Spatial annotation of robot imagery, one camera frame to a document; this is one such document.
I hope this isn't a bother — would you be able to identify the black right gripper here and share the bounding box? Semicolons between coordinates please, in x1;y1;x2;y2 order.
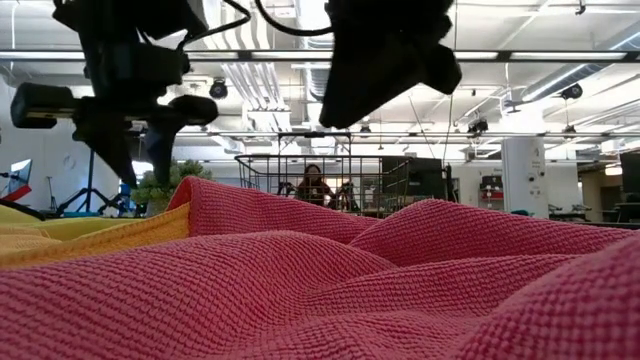
318;0;464;131

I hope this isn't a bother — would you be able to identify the pink microfiber towel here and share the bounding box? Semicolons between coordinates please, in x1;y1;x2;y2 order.
0;175;640;360

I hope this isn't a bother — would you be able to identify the white column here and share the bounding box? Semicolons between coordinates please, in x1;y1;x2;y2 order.
501;137;549;220

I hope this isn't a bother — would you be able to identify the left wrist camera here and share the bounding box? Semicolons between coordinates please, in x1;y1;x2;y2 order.
99;42;191;87

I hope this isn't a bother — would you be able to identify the orange microfiber towel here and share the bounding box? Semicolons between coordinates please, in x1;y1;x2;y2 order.
0;202;192;270

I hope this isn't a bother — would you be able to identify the shelf with red bins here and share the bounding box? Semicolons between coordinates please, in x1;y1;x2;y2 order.
479;174;504;211

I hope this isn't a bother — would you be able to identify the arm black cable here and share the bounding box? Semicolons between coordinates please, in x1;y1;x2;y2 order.
254;0;335;38
182;0;252;46

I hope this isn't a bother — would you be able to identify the tilted bright monitor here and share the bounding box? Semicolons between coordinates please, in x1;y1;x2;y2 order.
7;158;34;196

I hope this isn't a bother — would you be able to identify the wire basket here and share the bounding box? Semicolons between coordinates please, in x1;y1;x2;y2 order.
234;153;417;220

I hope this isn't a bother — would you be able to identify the black overhead frame beam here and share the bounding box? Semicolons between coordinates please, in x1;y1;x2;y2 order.
0;48;640;64

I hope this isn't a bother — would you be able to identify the artificial green potted plant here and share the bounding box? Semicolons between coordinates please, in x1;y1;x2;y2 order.
130;159;215;217

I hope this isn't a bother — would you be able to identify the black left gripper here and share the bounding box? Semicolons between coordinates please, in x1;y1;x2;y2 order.
9;82;219;189

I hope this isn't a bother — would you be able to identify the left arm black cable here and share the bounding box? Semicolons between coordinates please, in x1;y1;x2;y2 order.
182;0;252;46

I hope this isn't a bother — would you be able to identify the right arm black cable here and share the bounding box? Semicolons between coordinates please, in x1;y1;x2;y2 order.
254;0;335;38

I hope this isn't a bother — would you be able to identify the person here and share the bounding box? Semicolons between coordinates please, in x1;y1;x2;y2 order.
294;163;337;209

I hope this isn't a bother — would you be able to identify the black tripod stand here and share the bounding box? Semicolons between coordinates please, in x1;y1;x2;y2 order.
54;149;126;216

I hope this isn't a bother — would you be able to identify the red padded bar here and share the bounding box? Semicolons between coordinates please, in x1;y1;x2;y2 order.
0;184;34;204

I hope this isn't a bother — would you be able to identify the black background gantry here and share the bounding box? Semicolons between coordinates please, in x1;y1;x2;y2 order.
277;130;352;159

